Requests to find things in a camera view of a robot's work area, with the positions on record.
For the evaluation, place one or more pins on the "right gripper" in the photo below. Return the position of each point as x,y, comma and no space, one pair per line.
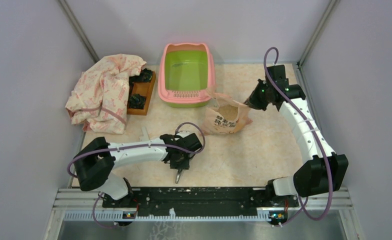
252,100

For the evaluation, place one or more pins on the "white bag sealing clip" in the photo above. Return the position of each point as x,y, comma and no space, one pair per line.
145,136

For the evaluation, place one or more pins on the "pink cat litter bag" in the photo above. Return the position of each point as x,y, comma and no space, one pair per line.
213,123

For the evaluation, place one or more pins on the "beige litter pellets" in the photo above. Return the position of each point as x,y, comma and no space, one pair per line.
229,112

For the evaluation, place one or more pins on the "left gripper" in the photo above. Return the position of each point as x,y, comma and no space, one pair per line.
185,165

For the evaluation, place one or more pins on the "orange wooden tray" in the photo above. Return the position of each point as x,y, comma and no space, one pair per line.
144,89

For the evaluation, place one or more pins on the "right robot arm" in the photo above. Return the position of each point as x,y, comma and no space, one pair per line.
323,169

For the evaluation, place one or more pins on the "pink floral cloth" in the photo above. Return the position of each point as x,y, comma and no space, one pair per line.
100,98

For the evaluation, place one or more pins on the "metal litter scoop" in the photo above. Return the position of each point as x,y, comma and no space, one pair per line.
178,175

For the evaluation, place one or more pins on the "pink and green litter box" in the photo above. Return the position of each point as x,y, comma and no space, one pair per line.
185,73

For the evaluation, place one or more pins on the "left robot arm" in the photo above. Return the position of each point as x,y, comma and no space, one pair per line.
95,163

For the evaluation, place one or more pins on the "dark plant in tray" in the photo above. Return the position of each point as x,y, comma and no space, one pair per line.
137,101
144,76

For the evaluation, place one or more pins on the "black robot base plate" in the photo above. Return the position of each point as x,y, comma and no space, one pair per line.
199,201

